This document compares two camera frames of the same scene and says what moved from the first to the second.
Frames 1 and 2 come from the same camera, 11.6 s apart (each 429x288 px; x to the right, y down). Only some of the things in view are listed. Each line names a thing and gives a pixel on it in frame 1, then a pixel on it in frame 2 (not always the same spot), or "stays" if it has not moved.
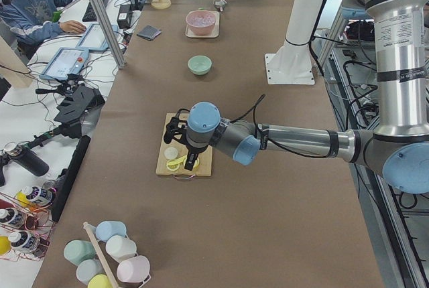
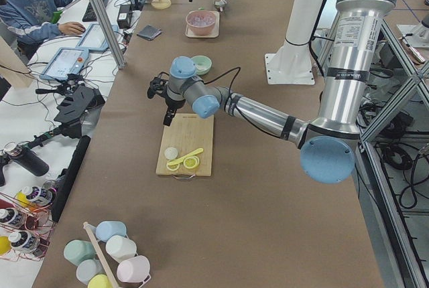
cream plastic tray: [215, 33] stays
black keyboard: [90, 14] stays
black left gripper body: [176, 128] → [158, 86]
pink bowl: [201, 22] stays
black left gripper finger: [190, 162] → [167, 118]
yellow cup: [100, 281] stays
